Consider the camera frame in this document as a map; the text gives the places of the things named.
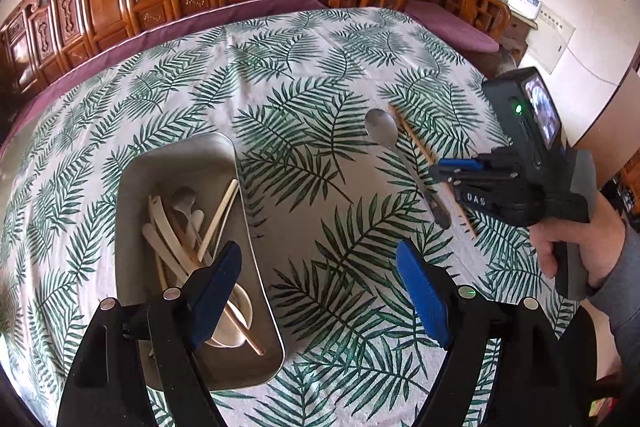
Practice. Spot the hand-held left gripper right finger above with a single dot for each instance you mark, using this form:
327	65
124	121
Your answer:
422	292

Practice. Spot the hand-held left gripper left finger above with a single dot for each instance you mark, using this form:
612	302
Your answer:
215	297

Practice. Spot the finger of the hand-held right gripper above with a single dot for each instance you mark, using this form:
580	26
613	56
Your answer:
460	166
475	197

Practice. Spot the rectangular metal tray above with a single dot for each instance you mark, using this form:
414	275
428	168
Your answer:
260	307

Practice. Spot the white plastic utensil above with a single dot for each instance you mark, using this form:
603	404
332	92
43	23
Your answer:
157	239

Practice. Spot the large metal spoon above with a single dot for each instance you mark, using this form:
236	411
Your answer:
381	127

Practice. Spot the small metal spoon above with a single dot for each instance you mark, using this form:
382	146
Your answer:
182	199

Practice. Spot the person's right forearm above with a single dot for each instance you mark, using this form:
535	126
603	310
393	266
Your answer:
625	307

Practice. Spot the person's right hand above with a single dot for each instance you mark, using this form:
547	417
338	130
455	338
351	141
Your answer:
607	242

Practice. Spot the cream plastic spoon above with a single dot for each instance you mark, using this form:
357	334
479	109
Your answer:
241	307

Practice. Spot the wooden side table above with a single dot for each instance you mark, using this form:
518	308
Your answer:
517	39

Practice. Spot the short purple seat cushion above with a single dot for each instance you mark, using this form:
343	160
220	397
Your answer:
450	24

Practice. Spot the green leaf print tablecloth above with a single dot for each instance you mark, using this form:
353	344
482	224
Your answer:
310	107

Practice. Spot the white desk device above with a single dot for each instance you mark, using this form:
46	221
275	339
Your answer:
525	6

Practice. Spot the colourful packaging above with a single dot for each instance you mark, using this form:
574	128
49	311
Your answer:
605	412

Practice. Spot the long purple seat cushion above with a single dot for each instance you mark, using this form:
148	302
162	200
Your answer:
150	39

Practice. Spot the white wall panel box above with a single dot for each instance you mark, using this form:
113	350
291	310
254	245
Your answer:
550	39

